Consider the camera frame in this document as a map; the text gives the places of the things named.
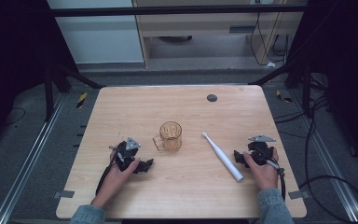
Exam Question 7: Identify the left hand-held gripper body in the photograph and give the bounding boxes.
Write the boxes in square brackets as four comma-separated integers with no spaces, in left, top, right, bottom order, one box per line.
[109,135,143,172]

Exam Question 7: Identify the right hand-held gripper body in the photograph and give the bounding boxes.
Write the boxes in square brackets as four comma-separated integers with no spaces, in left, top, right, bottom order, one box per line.
[246,134,277,167]

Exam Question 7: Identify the white electric toothbrush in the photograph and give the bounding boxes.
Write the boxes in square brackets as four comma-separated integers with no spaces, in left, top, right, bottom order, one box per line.
[200,131,244,183]

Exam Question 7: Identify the amber glass mug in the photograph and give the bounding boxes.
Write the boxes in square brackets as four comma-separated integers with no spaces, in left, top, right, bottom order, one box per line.
[152,120,184,154]

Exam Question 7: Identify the person's right hand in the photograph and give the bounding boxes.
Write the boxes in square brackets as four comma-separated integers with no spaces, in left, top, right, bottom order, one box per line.
[242,147,281,191]

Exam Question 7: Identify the person's left hand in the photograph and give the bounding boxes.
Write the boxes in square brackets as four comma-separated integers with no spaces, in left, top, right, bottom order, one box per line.
[90,157,141,209]

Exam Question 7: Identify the grey tape strip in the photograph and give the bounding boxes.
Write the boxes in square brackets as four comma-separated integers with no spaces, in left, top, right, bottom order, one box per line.
[52,189,76,200]
[287,189,310,201]

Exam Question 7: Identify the yellow black striped tape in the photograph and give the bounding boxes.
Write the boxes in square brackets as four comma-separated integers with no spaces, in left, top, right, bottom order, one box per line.
[275,89,294,104]
[76,91,89,109]

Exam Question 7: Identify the black metal stand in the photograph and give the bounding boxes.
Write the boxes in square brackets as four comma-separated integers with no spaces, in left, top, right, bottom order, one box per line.
[247,57,314,119]
[42,60,106,123]

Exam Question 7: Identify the white cabinet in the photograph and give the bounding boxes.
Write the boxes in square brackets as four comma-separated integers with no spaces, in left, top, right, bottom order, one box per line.
[47,0,145,65]

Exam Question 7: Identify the black curtain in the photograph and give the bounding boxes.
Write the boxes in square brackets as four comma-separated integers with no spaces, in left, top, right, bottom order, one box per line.
[0,0,79,153]
[286,0,358,174]

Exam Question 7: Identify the light wooden desk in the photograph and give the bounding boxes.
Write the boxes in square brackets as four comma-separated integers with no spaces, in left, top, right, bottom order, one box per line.
[131,0,306,69]

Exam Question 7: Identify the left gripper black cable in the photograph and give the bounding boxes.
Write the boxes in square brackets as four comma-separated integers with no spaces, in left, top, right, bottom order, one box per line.
[95,146,126,197]

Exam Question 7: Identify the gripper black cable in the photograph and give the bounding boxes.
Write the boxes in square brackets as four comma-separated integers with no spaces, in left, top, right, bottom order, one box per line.
[95,146,126,197]
[255,148,287,202]

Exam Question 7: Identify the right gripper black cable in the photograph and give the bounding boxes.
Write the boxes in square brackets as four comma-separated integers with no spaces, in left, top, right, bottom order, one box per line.
[255,148,287,202]

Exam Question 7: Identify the thick black floor cable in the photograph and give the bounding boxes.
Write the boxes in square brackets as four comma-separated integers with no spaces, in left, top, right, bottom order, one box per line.
[273,92,358,224]

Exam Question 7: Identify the aluminium floor rail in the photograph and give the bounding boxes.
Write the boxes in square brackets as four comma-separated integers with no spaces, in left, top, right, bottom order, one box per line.
[291,89,358,224]
[0,92,69,224]

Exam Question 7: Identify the black hanging cables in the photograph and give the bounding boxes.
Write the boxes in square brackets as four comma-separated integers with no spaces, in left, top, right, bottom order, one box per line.
[249,11,291,67]

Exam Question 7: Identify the thin black floor cable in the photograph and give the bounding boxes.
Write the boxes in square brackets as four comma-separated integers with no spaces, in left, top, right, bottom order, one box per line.
[2,106,27,127]

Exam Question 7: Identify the black horizontal frame bar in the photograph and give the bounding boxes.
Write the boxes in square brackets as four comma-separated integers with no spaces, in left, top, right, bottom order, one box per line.
[49,4,308,18]

